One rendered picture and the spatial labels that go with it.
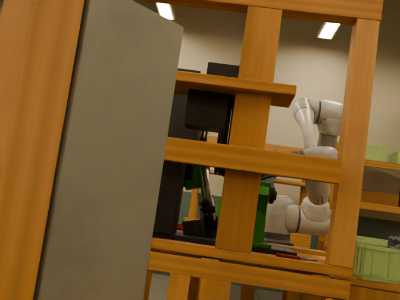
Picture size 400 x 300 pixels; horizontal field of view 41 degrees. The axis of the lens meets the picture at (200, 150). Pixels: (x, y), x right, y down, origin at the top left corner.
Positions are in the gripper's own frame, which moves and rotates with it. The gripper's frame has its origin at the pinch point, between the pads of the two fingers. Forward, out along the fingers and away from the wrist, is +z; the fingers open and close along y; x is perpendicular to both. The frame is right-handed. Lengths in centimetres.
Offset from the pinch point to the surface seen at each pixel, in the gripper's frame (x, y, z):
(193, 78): 5, 52, 17
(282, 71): -524, -261, -96
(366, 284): 21, -67, -52
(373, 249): 10, -54, -58
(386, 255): 13, -57, -64
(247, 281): 57, -7, 7
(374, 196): -345, -371, -188
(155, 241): 45, 6, 40
